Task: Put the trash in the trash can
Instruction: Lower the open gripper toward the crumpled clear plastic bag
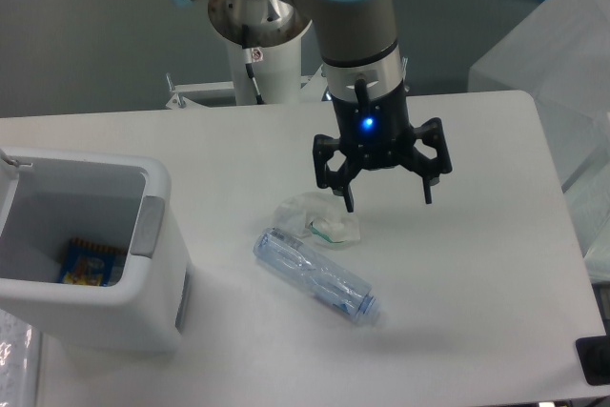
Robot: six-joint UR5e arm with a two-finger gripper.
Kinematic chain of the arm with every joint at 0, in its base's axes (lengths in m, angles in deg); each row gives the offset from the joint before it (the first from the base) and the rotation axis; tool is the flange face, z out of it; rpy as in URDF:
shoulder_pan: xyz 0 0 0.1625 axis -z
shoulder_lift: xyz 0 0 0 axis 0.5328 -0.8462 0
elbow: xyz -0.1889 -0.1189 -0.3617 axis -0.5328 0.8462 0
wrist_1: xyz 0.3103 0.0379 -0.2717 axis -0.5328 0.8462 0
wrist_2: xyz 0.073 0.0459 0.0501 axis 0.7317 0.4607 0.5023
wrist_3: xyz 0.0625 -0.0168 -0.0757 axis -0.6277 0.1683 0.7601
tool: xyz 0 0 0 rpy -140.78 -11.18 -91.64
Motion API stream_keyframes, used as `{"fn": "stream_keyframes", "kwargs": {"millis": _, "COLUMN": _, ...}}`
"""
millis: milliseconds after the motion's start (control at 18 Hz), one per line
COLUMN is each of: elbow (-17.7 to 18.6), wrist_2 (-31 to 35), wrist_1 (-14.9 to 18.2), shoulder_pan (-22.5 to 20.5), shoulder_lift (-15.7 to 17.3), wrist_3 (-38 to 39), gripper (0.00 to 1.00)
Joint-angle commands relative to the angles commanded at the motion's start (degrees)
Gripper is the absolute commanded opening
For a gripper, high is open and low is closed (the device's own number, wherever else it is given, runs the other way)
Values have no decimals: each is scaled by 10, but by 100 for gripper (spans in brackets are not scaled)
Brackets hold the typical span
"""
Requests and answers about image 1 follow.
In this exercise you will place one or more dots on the clear plastic wrapper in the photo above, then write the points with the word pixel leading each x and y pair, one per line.
pixel 319 216

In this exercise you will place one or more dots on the clear plastic water bottle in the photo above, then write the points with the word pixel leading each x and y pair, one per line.
pixel 317 275

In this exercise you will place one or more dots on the blue yellow snack packet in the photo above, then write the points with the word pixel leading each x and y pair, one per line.
pixel 88 264

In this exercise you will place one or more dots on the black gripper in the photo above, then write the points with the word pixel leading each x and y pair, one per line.
pixel 377 134

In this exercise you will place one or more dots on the white trash can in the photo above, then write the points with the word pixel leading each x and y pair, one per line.
pixel 49 197

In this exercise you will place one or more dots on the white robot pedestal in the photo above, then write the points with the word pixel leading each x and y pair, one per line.
pixel 265 75

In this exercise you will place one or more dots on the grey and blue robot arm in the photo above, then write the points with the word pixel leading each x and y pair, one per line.
pixel 357 41

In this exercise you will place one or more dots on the translucent white plastic box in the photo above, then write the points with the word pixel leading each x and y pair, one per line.
pixel 559 54

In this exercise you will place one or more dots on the clear plastic sheet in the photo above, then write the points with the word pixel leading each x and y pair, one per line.
pixel 20 357

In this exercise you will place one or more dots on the white base frame bracket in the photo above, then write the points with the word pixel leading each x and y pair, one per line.
pixel 223 94

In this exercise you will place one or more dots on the black device at edge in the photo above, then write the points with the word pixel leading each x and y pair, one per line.
pixel 593 352

